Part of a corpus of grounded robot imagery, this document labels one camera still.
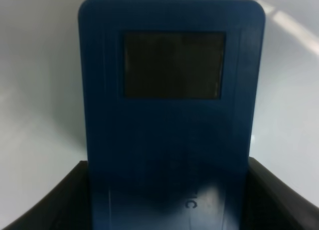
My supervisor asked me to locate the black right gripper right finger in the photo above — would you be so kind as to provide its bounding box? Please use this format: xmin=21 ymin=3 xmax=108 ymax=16
xmin=240 ymin=157 xmax=319 ymax=230

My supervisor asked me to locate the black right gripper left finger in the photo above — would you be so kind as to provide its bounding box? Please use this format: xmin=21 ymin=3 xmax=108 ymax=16
xmin=5 ymin=161 xmax=92 ymax=230

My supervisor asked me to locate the white whiteboard with aluminium frame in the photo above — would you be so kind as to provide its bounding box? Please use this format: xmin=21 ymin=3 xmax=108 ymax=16
xmin=0 ymin=0 xmax=319 ymax=228

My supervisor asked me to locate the blue board eraser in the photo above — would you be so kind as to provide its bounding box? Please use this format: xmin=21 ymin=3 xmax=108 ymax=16
xmin=78 ymin=0 xmax=266 ymax=230

